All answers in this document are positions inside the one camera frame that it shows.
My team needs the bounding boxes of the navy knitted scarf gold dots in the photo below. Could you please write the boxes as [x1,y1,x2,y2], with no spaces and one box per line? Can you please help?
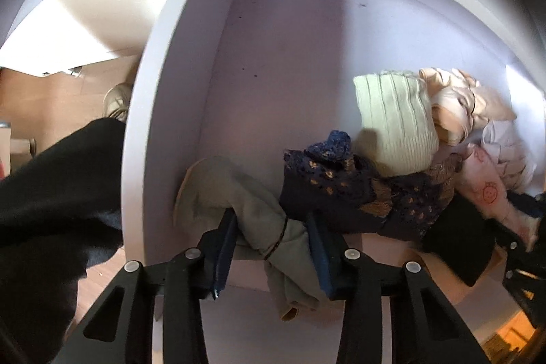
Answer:
[279,129,463,241]

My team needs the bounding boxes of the white cabinet shelf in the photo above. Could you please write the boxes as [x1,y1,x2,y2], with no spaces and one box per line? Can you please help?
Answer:
[0,0,546,364]

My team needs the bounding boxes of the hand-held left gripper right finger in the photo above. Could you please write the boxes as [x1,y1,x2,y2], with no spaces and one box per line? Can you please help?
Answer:
[305,213,491,364]

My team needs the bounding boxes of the white cloth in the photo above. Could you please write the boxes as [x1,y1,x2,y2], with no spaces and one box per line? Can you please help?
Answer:
[482,119,538,194]

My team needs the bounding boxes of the white furniture panel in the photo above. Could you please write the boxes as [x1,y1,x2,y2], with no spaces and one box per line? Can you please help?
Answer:
[0,0,171,77]

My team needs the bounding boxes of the cream cloth bundle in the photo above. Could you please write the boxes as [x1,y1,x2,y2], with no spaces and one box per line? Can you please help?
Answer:
[419,68,518,146]

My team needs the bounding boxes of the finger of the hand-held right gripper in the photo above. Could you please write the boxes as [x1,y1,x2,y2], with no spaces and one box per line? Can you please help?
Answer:
[505,191,546,220]
[495,230,546,326]

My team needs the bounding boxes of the pink printed cloth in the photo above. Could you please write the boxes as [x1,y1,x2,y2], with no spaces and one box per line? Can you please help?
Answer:
[458,144,540,254]

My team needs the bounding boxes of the light green knitted hat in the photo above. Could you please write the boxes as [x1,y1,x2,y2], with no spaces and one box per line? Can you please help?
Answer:
[353,71,440,177]

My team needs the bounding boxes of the beige shoe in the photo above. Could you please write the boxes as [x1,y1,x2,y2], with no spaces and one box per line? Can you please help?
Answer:
[102,83,134,123]

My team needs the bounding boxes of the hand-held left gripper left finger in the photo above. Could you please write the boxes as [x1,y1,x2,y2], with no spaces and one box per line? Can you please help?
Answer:
[53,208,240,364]

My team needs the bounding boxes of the grey-green cloth bundle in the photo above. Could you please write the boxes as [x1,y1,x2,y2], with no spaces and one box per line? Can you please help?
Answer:
[174,156,329,322]

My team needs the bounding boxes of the person's black clothing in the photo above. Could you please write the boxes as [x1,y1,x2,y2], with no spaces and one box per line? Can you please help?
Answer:
[0,117,126,364]

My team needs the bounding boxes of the black knitted cloth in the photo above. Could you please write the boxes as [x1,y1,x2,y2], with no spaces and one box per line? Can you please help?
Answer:
[422,198,508,288]

